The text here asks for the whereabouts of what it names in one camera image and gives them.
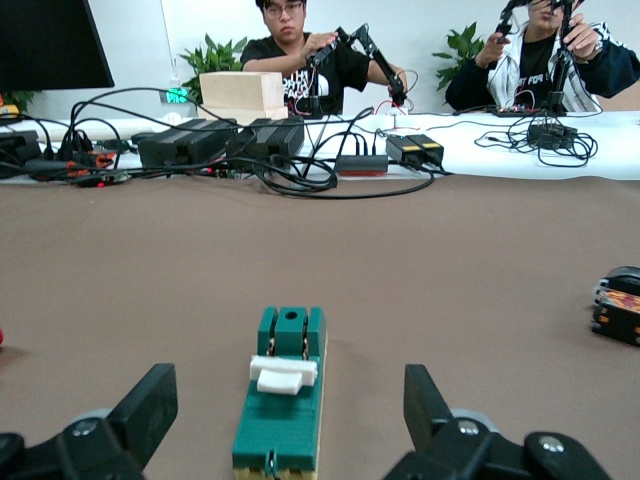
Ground black adapter yellow label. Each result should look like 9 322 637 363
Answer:
407 133 446 167
385 133 426 167

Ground black looped cable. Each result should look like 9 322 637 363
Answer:
249 152 439 201

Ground black leader arm cable pile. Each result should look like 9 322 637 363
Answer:
473 113 600 169

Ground black equipment box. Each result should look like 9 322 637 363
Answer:
0 130 42 180

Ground person in white navy jacket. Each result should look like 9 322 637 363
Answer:
444 0 640 114

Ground black ribbed power supply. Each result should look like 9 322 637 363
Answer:
137 118 239 170
224 116 307 162

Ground green potted plant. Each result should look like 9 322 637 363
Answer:
178 32 249 106
432 21 487 94
0 89 39 117

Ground black selector with orange block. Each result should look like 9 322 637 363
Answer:
589 266 640 348

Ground black leader arm base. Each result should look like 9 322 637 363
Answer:
527 122 580 151

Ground black desk cable cluster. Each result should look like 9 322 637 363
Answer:
64 87 201 156

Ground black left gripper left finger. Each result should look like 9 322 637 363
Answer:
0 363 179 480

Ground person in black shirt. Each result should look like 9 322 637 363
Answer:
239 0 409 116

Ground black computer monitor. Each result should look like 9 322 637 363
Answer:
0 0 116 94

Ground circuit board red LED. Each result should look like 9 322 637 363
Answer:
73 169 132 190

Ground white desk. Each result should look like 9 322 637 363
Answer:
0 110 640 182

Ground brown table cover sheet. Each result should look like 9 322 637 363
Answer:
0 167 640 480

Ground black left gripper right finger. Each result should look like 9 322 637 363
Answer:
382 363 614 480

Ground grey orange USB hub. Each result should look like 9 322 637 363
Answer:
22 158 94 179
333 153 391 177
64 148 121 170

